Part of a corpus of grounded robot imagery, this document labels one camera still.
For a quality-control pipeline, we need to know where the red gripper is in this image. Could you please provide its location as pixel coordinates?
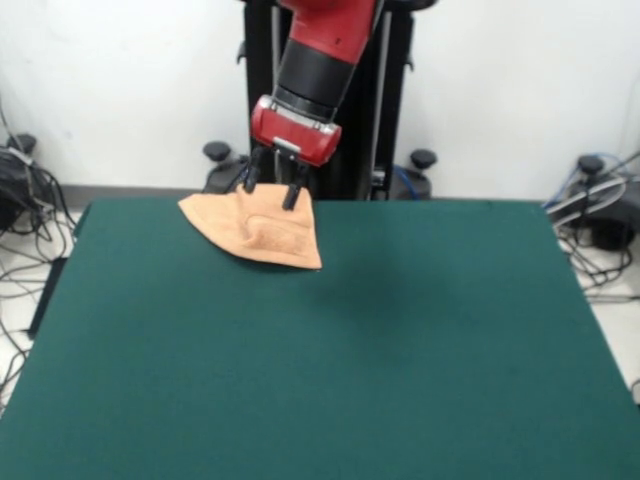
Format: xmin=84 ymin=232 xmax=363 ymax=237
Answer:
xmin=243 ymin=94 xmax=343 ymax=211

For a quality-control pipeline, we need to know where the dark green table cloth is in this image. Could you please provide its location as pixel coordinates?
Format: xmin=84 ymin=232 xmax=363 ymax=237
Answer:
xmin=0 ymin=198 xmax=640 ymax=480

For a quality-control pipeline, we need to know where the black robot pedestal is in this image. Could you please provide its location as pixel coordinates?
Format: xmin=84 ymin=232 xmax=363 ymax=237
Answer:
xmin=202 ymin=0 xmax=439 ymax=201

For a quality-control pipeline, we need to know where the tan terry towel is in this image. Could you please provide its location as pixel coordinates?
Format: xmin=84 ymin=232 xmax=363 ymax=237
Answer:
xmin=178 ymin=182 xmax=324 ymax=272

